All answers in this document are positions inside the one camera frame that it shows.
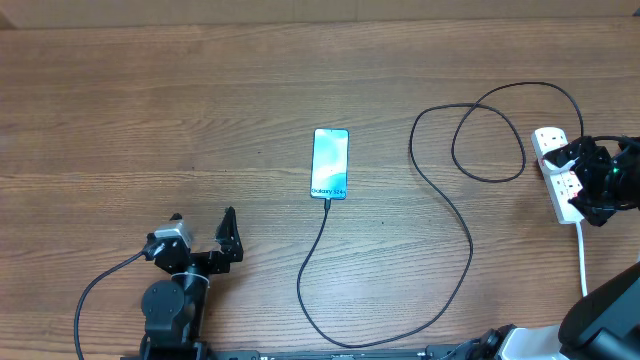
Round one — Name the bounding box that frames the black USB charging cable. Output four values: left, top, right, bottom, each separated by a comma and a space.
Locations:
296, 81, 586, 350

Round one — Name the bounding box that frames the blue Samsung Galaxy smartphone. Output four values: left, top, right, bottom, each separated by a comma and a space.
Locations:
310, 128, 350, 200

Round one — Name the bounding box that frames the cardboard back panel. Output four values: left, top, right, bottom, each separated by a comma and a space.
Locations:
1, 0, 639, 30

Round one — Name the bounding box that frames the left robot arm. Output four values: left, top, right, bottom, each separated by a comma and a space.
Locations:
139, 207, 244, 359

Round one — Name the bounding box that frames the white power strip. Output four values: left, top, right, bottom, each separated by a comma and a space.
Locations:
531, 127, 584, 224

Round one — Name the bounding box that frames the white power strip cord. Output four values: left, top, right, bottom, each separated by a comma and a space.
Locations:
574, 221, 590, 299

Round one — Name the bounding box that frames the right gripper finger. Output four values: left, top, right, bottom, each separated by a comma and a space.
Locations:
568, 195, 617, 227
558, 136, 597, 170

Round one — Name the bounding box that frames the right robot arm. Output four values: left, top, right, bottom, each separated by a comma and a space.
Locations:
468, 127, 639, 359

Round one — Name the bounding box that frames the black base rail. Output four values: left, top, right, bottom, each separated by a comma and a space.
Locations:
124, 341, 474, 360

